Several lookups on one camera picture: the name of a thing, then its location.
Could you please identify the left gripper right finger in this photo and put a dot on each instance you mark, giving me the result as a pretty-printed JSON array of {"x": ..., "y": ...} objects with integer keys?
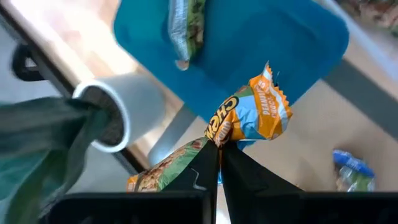
[{"x": 264, "y": 205}]

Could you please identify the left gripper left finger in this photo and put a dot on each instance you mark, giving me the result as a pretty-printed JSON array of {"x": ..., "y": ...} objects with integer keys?
[{"x": 174, "y": 205}]

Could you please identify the orange blue snack bar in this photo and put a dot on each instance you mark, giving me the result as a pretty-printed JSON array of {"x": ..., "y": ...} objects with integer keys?
[{"x": 258, "y": 115}]

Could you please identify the blue green granola bar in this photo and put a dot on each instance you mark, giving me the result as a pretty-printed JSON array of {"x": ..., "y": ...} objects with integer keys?
[{"x": 351, "y": 165}]

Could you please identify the orange green chewy granola bar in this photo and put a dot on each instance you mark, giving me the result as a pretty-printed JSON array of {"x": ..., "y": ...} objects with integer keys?
[{"x": 189, "y": 31}]

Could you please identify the potted snake plant white pot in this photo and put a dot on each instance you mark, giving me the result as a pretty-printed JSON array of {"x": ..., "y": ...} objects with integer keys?
[{"x": 140, "y": 102}]

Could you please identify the teal plastic tray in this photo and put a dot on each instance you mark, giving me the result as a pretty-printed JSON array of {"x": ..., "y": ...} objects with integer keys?
[{"x": 248, "y": 37}]

